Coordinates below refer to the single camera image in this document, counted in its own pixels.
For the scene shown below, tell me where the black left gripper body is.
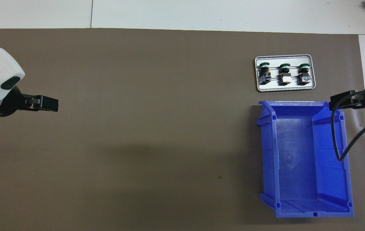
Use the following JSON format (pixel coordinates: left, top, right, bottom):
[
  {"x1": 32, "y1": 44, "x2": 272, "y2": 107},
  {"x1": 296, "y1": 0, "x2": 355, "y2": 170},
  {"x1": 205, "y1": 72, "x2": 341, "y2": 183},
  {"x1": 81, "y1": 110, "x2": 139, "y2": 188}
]
[{"x1": 0, "y1": 85, "x2": 23, "y2": 118}]

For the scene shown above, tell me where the green push button switch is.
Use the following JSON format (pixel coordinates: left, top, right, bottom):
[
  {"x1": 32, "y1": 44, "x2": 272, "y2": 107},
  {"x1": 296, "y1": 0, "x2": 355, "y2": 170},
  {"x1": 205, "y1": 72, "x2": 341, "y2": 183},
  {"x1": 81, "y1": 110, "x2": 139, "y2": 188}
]
[
  {"x1": 279, "y1": 63, "x2": 293, "y2": 86},
  {"x1": 298, "y1": 63, "x2": 312, "y2": 85},
  {"x1": 258, "y1": 62, "x2": 272, "y2": 85}
]

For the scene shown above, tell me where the silver metal tray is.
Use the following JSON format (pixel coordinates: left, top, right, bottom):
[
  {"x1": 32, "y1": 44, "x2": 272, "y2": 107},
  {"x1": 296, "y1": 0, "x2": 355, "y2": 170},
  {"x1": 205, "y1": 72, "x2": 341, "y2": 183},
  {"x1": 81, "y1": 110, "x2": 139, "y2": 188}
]
[{"x1": 254, "y1": 54, "x2": 317, "y2": 93}]

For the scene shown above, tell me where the blue plastic storage bin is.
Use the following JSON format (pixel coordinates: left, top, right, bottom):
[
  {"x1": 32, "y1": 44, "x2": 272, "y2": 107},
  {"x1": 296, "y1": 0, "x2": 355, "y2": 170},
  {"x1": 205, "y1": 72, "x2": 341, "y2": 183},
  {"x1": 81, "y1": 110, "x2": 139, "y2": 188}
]
[{"x1": 256, "y1": 100, "x2": 355, "y2": 218}]

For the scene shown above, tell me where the brown table mat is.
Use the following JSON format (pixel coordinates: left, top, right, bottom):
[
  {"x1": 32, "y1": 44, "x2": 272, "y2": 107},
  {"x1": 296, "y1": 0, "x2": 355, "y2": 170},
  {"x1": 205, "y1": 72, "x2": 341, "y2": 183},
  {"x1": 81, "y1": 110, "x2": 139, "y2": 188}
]
[{"x1": 0, "y1": 28, "x2": 365, "y2": 231}]

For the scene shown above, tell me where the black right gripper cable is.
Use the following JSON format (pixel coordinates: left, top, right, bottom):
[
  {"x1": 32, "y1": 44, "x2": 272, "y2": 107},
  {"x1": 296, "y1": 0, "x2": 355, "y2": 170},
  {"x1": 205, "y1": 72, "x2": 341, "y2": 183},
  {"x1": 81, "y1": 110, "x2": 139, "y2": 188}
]
[{"x1": 331, "y1": 88, "x2": 365, "y2": 161}]

